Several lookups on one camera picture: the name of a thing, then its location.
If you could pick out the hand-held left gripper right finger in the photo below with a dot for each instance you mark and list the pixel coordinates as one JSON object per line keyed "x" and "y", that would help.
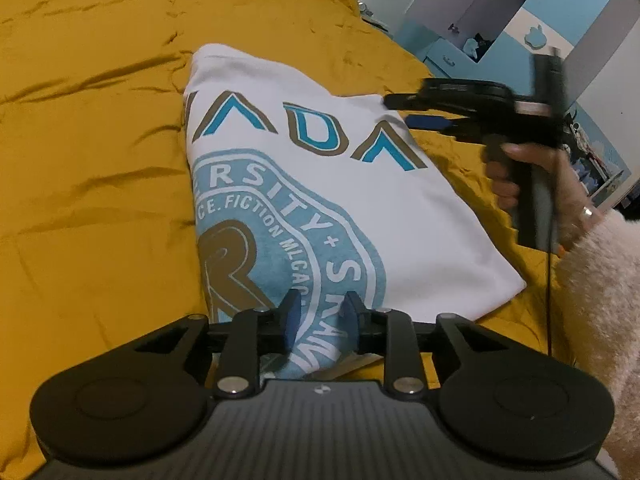
{"x": 352, "y": 321}

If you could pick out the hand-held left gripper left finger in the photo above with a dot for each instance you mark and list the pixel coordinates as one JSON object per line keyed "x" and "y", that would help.
{"x": 292, "y": 319}

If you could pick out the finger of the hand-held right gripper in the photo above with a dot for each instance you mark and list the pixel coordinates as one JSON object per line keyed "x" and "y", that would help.
{"x": 430, "y": 122}
{"x": 406, "y": 101}

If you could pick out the white printed t-shirt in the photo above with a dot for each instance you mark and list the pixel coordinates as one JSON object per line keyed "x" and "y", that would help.
{"x": 310, "y": 185}

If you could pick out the person's right hand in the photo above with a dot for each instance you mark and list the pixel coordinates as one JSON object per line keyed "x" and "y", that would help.
{"x": 567, "y": 195}

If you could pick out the white and blue wardrobe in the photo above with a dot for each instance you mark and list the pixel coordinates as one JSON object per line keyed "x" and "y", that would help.
{"x": 480, "y": 5}

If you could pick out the mustard yellow blanket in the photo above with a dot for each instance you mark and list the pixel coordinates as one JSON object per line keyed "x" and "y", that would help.
{"x": 90, "y": 160}

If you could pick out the apple-shaped wall decoration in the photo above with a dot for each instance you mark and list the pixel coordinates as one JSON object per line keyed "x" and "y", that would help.
{"x": 536, "y": 36}

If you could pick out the teal wall poster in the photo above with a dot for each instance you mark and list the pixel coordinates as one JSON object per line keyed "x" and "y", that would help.
{"x": 597, "y": 160}

